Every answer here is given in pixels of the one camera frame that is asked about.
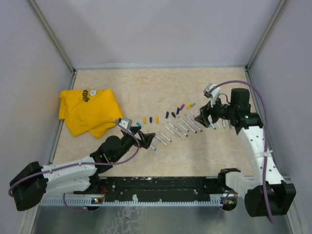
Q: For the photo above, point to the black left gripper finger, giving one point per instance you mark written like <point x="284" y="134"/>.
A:
<point x="146" y="139"/>
<point x="133" y="130"/>

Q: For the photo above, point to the lime green capped marker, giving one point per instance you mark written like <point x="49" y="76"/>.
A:
<point x="224" y="124"/>

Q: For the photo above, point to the black eraser-cap white marker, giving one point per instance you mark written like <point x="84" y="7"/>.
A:
<point x="182" y="126"/>

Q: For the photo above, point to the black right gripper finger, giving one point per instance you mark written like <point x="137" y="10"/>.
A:
<point x="205" y="111"/>
<point x="203" y="120"/>

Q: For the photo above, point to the magenta capped white marker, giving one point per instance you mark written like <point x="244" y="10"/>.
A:
<point x="193" y="122"/>

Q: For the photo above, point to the blue eraser-cap white marker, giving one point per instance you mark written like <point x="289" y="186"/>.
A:
<point x="166" y="137"/>

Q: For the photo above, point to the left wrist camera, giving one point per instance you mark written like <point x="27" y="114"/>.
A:
<point x="125" y="123"/>

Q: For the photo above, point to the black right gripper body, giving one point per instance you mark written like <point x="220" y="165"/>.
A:
<point x="218" y="111"/>

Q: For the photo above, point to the navy capped white marker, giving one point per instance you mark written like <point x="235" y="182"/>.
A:
<point x="188" y="125"/>

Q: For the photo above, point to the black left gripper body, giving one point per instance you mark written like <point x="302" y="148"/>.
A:
<point x="127" y="141"/>

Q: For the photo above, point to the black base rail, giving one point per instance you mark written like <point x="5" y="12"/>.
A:
<point x="154" y="189"/>

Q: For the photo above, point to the left corner aluminium post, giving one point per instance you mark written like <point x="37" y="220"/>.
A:
<point x="51" y="34"/>

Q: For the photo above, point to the yellow capped clear pen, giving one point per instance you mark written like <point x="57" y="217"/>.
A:
<point x="172" y="132"/>

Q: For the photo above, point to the yellow t-shirt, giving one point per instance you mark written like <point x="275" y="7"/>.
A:
<point x="89" y="110"/>

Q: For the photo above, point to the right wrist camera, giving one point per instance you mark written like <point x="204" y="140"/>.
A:
<point x="212" y="92"/>

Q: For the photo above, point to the right corner aluminium post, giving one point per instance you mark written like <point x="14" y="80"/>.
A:
<point x="267" y="32"/>

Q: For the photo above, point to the dark blue capped marker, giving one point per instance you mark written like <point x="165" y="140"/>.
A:
<point x="178" y="129"/>

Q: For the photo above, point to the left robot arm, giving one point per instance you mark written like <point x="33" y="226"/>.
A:
<point x="36" y="182"/>

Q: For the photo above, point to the corner aluminium post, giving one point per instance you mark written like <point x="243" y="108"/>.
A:
<point x="51" y="34"/>
<point x="267" y="32"/>

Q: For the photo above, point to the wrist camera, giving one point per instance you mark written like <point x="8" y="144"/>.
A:
<point x="125" y="123"/>
<point x="212" y="92"/>

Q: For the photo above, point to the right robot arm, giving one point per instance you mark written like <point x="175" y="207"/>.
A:
<point x="267" y="194"/>

